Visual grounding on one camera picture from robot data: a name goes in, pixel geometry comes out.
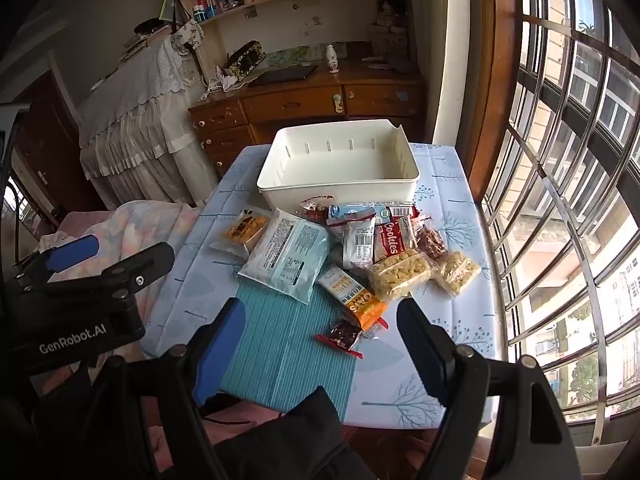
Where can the light blue tree-print tablecloth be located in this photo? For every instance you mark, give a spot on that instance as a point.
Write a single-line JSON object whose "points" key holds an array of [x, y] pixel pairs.
{"points": [[450, 340]]}

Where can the small clear bag of puffs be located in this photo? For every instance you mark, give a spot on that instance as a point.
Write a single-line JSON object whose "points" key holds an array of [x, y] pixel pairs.
{"points": [[457, 272]]}

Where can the small white red-print packet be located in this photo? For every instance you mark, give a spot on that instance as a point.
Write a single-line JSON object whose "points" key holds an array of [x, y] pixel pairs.
{"points": [[359, 242]]}

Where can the white papers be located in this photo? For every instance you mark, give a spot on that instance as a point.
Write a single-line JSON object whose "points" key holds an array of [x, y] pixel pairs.
{"points": [[380, 62]]}

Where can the black laptop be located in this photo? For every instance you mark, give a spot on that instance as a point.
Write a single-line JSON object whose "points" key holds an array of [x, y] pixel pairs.
{"points": [[282, 76]]}

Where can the cloth doll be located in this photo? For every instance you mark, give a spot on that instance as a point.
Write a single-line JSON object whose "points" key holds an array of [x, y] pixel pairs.
{"points": [[387, 15]]}

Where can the pastel patterned blanket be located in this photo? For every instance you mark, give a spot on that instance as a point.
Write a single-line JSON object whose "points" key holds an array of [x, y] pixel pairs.
{"points": [[145, 225]]}

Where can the orange cracker packet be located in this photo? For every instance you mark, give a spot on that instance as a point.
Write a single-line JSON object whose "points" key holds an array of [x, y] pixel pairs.
{"points": [[245, 230]]}

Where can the small red striped date packet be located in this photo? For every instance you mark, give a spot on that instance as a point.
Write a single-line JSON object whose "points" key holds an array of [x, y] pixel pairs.
{"points": [[342, 335]]}

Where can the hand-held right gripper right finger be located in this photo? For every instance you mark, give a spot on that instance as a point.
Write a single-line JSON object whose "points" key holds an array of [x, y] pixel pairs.
{"points": [[425, 355]]}

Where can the red and white cookie bag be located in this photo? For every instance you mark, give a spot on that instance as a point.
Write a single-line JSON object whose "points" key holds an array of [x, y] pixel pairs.
{"points": [[395, 245]]}

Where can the wooden desk with drawers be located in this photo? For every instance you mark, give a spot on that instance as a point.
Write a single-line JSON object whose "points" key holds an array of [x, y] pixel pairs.
{"points": [[295, 102]]}

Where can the large light blue packet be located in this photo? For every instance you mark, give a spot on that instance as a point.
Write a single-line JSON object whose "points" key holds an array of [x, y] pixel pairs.
{"points": [[285, 255]]}

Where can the white lace cover cloth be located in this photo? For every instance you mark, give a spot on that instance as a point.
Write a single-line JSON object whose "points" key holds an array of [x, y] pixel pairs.
{"points": [[135, 110]]}

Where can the dark floral pencil case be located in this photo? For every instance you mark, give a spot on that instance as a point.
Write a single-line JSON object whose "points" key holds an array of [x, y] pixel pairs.
{"points": [[245, 57]]}

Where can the window with metal grille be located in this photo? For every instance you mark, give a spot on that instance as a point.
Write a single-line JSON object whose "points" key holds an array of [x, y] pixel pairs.
{"points": [[555, 92]]}

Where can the orange and white oat packet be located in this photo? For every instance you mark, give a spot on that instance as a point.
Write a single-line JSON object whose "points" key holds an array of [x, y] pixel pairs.
{"points": [[355, 300]]}

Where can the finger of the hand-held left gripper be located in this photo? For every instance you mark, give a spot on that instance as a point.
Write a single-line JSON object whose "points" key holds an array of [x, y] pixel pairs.
{"points": [[142, 262], [75, 252]]}

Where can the large clear bag of puffs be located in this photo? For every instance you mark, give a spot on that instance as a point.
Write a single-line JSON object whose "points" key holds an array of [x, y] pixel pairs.
{"points": [[400, 272]]}

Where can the small clear red-label packet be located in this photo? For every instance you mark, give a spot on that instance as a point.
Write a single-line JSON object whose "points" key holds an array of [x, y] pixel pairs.
{"points": [[315, 208]]}

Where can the drawer child lock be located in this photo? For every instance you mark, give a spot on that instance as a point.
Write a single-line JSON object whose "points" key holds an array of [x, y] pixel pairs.
{"points": [[337, 102]]}

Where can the clear packet of nuts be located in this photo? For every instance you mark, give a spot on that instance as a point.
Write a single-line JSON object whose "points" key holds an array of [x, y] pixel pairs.
{"points": [[431, 245]]}

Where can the floral cloth bag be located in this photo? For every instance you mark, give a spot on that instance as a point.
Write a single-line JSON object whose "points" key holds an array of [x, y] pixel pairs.
{"points": [[187, 35]]}

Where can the green printed desk mat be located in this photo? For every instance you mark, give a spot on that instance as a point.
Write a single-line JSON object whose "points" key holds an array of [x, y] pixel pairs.
{"points": [[295, 53]]}

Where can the blue and white snack packet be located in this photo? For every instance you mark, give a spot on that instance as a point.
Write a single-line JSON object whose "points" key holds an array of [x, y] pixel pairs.
{"points": [[360, 211]]}

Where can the white plastic storage bin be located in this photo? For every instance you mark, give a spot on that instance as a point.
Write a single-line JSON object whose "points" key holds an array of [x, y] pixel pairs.
{"points": [[340, 170]]}

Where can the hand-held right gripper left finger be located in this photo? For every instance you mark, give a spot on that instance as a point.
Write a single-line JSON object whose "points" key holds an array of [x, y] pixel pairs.
{"points": [[220, 355]]}

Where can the person's black clothing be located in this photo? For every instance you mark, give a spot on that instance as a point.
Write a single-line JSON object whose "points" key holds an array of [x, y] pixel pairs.
{"points": [[290, 440]]}

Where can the white drink bottle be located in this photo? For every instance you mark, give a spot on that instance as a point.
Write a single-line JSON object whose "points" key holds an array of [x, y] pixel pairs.
{"points": [[331, 60]]}

